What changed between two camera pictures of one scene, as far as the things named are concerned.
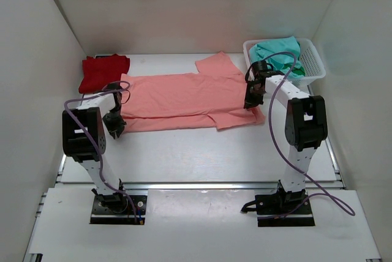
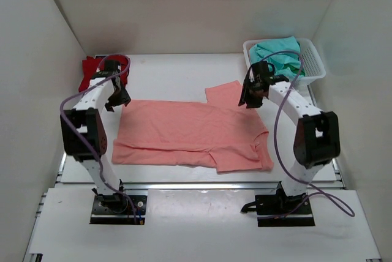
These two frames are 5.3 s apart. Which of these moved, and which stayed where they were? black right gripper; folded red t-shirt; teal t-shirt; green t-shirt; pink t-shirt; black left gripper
Moved: pink t-shirt; black left gripper
Stayed: folded red t-shirt; teal t-shirt; green t-shirt; black right gripper
